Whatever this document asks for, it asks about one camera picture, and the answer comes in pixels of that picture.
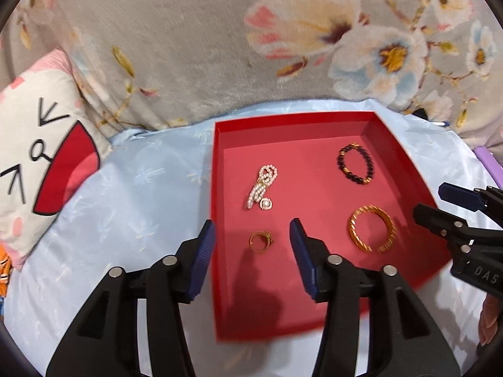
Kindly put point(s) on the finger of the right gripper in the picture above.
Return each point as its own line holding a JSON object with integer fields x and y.
{"x": 437, "y": 221}
{"x": 462, "y": 197}

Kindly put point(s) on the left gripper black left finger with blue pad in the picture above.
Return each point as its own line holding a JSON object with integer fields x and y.
{"x": 102, "y": 338}

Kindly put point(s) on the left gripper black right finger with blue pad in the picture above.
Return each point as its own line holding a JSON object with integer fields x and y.
{"x": 404, "y": 339}

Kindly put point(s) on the grey floral blanket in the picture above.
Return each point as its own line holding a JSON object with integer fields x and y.
{"x": 167, "y": 63}

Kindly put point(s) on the white cartoon face pillow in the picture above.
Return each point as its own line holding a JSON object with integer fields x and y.
{"x": 49, "y": 147}

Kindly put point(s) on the light blue patterned sheet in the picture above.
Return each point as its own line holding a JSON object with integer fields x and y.
{"x": 153, "y": 192}

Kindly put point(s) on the gold mesh bangle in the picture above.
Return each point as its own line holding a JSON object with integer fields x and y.
{"x": 387, "y": 220}

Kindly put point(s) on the red cardboard tray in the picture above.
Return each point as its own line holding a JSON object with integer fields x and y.
{"x": 349, "y": 180}

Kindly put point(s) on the purple object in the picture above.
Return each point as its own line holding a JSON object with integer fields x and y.
{"x": 491, "y": 164}

